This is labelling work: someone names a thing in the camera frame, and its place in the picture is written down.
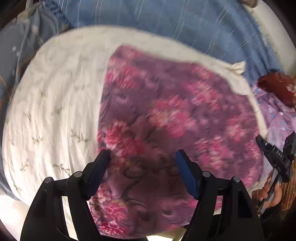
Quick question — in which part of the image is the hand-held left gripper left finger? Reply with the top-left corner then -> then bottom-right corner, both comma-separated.
20,149 -> 111,241

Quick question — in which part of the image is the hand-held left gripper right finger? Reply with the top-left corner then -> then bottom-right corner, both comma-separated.
175,149 -> 263,241

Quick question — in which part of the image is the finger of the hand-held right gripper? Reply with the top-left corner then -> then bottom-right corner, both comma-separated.
255,136 -> 278,167

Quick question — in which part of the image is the purple pink floral shirt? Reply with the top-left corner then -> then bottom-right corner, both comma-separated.
96,44 -> 265,237

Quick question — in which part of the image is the lilac floral garment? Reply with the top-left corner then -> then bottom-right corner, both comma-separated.
251,83 -> 296,152

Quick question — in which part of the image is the dark red cloth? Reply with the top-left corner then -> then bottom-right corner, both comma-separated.
257,72 -> 296,107

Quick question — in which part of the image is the cream floral pillow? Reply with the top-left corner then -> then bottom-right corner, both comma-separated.
1,25 -> 270,241

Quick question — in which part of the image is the grey-blue star print pillow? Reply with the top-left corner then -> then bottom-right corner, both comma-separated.
0,5 -> 60,109

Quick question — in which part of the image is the blue plaid quilt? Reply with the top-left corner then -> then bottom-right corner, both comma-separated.
44,0 -> 284,78

